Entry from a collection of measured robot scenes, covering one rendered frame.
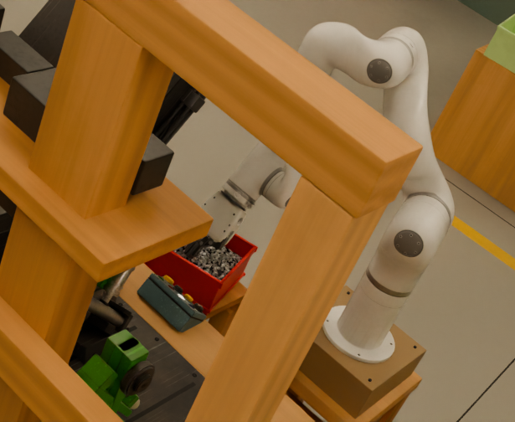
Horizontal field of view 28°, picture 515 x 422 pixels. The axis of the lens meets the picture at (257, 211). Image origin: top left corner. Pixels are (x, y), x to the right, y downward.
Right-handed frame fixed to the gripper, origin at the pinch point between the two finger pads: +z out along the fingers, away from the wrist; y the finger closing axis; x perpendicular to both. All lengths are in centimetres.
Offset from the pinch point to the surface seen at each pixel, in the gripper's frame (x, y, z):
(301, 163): 109, -51, -28
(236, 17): 108, -30, -38
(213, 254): -21.9, 4.1, -0.5
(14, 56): 83, 12, -13
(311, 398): -16.9, -41.2, 9.4
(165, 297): 5.3, -4.7, 12.1
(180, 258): -8.9, 5.0, 4.6
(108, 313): 26.6, -5.9, 19.6
